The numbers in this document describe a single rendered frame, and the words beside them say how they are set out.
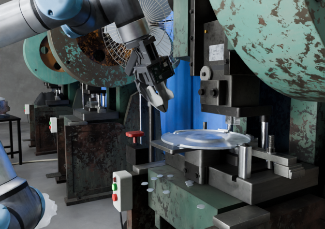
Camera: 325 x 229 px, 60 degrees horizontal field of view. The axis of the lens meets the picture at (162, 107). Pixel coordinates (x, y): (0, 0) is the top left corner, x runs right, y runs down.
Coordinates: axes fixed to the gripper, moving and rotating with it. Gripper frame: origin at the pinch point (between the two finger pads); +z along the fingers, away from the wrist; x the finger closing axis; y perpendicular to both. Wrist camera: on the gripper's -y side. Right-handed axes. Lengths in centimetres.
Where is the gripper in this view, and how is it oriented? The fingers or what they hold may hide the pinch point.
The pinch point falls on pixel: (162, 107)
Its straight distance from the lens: 79.5
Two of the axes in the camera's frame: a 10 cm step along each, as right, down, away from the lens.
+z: 3.6, 8.8, 3.1
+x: 7.6, -4.7, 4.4
